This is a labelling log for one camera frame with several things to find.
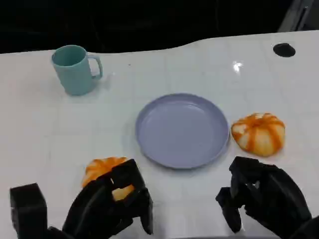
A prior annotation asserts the grey metal frame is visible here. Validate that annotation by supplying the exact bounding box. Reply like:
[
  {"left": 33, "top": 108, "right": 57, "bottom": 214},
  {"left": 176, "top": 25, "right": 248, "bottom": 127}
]
[{"left": 277, "top": 0, "right": 317, "bottom": 32}]

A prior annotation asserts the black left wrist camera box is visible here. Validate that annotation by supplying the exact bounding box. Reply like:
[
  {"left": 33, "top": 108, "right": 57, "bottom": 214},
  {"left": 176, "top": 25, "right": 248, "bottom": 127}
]
[{"left": 9, "top": 182, "right": 48, "bottom": 239}]

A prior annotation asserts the orange white toy bread roll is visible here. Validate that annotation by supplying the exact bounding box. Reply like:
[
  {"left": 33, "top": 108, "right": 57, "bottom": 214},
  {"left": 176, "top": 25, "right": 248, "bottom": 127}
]
[
  {"left": 230, "top": 112, "right": 286, "bottom": 157},
  {"left": 81, "top": 156, "right": 135, "bottom": 202}
]

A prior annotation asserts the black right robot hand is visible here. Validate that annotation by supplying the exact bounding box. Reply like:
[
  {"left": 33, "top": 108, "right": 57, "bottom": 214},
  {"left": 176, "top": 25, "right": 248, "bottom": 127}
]
[{"left": 215, "top": 156, "right": 313, "bottom": 238}]

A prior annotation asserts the pale green mug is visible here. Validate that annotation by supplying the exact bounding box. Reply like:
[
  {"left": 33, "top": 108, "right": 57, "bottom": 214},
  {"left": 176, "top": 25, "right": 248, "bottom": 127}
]
[{"left": 51, "top": 44, "right": 104, "bottom": 96}]

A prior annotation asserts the black round table grommet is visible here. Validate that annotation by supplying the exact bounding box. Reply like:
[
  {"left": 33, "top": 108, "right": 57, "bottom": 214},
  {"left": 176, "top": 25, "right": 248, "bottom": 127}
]
[{"left": 273, "top": 43, "right": 297, "bottom": 58}]

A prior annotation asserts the lilac plate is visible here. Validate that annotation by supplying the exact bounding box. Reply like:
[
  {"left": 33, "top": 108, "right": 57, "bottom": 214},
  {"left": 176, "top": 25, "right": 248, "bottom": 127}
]
[{"left": 135, "top": 93, "right": 230, "bottom": 170}]

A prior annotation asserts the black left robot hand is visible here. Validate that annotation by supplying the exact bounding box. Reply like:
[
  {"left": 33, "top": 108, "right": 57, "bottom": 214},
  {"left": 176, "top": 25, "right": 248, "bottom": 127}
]
[{"left": 61, "top": 158, "right": 155, "bottom": 239}]

